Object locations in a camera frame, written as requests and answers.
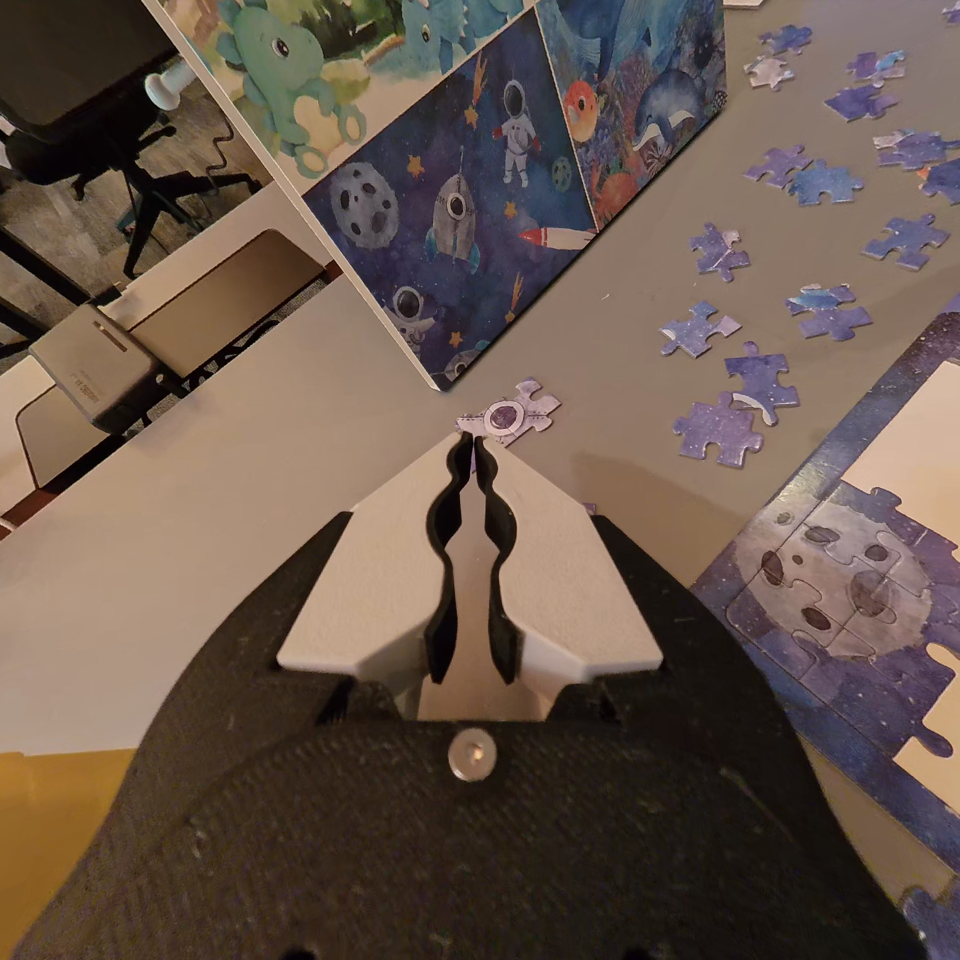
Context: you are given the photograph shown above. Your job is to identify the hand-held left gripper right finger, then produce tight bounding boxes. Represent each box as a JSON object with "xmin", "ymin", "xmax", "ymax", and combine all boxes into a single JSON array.
[{"xmin": 475, "ymin": 435, "xmax": 666, "ymax": 723}]

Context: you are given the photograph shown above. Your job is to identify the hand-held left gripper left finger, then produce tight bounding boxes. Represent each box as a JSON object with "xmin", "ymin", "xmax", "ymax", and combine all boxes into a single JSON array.
[{"xmin": 275, "ymin": 432, "xmax": 478, "ymax": 723}]

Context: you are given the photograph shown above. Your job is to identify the rocket window jigsaw piece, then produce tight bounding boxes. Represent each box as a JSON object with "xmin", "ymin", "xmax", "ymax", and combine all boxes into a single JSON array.
[{"xmin": 455, "ymin": 377, "xmax": 563, "ymax": 452}]

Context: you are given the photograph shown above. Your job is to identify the joined jigsaw puzzle pieces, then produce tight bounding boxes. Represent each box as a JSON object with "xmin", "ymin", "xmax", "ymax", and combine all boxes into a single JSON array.
[{"xmin": 726, "ymin": 483, "xmax": 960, "ymax": 760}]

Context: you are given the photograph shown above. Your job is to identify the heap of loose puzzle pieces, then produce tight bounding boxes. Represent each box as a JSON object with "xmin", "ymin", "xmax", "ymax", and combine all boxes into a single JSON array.
[{"xmin": 658, "ymin": 24, "xmax": 960, "ymax": 471}]

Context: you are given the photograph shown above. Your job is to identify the printed jigsaw puzzle box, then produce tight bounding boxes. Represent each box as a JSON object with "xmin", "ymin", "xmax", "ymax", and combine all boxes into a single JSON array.
[{"xmin": 142, "ymin": 0, "xmax": 729, "ymax": 393}]

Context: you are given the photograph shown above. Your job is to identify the grey power adapter box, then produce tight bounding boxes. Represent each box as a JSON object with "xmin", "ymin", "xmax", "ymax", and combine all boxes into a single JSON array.
[{"xmin": 28, "ymin": 303, "xmax": 164, "ymax": 437}]

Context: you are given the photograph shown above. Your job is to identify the white knob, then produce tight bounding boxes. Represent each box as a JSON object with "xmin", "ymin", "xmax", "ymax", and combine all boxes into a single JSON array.
[{"xmin": 144, "ymin": 60, "xmax": 198, "ymax": 111}]

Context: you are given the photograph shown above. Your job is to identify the black office chair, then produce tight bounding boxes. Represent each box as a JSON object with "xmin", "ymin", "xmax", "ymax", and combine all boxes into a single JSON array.
[{"xmin": 0, "ymin": 0, "xmax": 265, "ymax": 280}]

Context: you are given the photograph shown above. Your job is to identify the dark blue puzzle frame board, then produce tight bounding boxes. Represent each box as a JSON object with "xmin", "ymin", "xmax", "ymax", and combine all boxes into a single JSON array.
[{"xmin": 689, "ymin": 310, "xmax": 960, "ymax": 865}]

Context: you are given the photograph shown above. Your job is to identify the black coiled cable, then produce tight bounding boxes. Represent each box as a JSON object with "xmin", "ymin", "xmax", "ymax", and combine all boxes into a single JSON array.
[{"xmin": 201, "ymin": 112, "xmax": 235, "ymax": 189}]

